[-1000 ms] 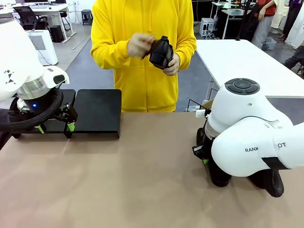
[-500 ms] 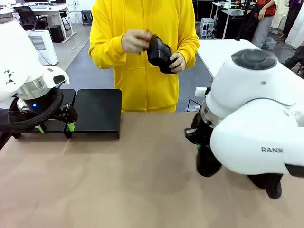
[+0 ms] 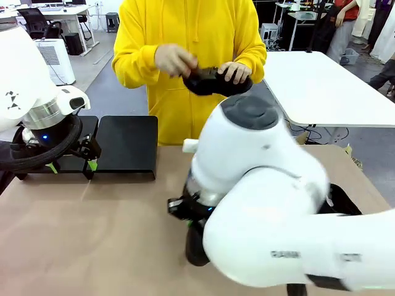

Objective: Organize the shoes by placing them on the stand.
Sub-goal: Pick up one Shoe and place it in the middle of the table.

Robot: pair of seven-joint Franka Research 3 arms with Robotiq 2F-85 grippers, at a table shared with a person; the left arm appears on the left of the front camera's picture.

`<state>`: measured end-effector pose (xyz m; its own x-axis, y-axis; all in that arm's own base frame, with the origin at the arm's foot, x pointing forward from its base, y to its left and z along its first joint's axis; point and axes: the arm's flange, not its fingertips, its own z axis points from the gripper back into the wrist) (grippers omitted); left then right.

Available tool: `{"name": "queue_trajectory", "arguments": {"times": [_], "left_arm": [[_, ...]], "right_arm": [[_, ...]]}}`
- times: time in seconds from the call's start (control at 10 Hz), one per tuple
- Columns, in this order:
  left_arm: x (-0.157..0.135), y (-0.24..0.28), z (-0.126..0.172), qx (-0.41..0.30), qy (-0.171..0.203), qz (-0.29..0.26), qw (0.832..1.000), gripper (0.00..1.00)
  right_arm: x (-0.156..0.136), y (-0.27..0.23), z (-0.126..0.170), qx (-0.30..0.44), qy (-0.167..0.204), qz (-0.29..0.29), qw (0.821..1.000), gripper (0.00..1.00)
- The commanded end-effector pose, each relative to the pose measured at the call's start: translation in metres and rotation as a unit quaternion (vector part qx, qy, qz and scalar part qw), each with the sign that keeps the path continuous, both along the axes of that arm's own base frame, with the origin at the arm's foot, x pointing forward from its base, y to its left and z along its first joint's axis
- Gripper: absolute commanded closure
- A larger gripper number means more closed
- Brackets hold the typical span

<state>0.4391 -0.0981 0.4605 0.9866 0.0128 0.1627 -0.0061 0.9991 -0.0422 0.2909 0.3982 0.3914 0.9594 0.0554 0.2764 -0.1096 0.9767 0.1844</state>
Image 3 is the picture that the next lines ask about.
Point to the person's left forearm yellow sleeve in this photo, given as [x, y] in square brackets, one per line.
[256, 58]

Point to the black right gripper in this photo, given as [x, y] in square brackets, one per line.
[197, 209]

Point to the brown cardboard box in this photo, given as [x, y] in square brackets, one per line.
[302, 138]

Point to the person in red shirt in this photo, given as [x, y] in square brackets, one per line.
[342, 31]

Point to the large white table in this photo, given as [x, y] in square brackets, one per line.
[324, 92]

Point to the black metal shoe stand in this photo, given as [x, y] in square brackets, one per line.
[74, 163]
[126, 145]

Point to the person's left hand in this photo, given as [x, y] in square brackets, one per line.
[236, 71]

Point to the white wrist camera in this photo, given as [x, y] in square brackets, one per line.
[189, 145]
[75, 100]

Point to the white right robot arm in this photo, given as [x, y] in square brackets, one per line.
[277, 200]

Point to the white air purifier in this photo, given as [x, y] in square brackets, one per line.
[60, 64]

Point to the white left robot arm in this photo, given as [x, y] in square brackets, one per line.
[18, 77]

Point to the black fabric cover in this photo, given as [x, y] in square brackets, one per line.
[6, 182]

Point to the white office desk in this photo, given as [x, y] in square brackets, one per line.
[61, 11]

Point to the person's right forearm yellow sleeve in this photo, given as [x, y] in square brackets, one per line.
[132, 68]

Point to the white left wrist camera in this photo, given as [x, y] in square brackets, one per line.
[75, 100]

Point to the person's right hand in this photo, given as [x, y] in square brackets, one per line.
[172, 58]

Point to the black computer tower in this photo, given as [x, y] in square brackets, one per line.
[74, 43]

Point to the person in yellow hoodie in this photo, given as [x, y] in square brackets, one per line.
[191, 27]

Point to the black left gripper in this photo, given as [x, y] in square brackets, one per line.
[46, 135]

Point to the grey plastic stool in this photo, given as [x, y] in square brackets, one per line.
[112, 21]

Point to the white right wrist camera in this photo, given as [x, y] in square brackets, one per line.
[189, 145]

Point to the grey plastic storage bin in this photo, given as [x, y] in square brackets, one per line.
[350, 57]

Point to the white computer case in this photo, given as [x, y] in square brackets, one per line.
[270, 34]

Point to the black mesh office chair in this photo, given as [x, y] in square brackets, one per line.
[34, 18]

